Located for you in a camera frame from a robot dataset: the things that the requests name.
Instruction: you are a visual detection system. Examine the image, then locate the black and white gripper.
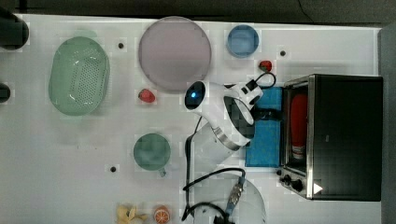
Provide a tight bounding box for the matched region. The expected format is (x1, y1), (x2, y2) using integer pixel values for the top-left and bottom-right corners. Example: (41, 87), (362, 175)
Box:
(251, 107), (283, 121)

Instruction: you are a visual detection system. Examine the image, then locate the red plush ketchup bottle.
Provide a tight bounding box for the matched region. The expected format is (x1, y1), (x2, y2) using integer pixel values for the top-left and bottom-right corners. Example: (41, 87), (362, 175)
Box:
(290, 93), (308, 160)

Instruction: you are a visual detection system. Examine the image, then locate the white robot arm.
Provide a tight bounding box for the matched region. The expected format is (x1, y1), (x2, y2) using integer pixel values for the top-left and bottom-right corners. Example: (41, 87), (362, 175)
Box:
(181, 80), (282, 224)

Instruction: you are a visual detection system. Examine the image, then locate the black toaster oven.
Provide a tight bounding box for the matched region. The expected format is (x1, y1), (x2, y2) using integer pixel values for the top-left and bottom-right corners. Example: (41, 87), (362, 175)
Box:
(277, 74), (383, 202)

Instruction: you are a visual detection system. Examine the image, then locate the blue bowl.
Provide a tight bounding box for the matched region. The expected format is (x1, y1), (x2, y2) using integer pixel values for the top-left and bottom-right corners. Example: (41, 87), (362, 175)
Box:
(227, 24), (260, 58)

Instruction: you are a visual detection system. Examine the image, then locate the grey round plate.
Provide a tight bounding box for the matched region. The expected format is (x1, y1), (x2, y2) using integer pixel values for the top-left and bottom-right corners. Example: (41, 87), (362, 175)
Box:
(138, 17), (211, 91)

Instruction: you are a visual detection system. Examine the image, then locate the green mug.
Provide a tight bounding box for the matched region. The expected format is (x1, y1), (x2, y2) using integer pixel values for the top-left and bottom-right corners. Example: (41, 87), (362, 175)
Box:
(133, 133), (171, 177)

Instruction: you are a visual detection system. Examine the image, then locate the red plush strawberry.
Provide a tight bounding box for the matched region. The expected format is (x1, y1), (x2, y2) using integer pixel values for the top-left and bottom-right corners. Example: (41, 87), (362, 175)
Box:
(138, 89), (155, 104)

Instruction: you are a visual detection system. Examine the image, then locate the orange slice toy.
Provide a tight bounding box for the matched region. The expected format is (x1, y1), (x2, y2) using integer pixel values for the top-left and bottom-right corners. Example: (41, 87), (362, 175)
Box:
(153, 205), (171, 224)

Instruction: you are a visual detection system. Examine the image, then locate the yellow plush banana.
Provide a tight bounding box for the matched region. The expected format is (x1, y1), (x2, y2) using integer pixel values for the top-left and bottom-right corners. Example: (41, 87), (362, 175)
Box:
(117, 205), (148, 224)

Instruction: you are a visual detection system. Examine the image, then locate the green perforated basket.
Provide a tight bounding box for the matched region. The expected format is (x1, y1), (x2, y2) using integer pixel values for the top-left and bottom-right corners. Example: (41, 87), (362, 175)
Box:
(49, 36), (110, 116)

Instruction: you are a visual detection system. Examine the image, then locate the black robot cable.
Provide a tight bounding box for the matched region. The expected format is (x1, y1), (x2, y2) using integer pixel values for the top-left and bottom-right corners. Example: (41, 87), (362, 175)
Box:
(180, 72), (277, 224)

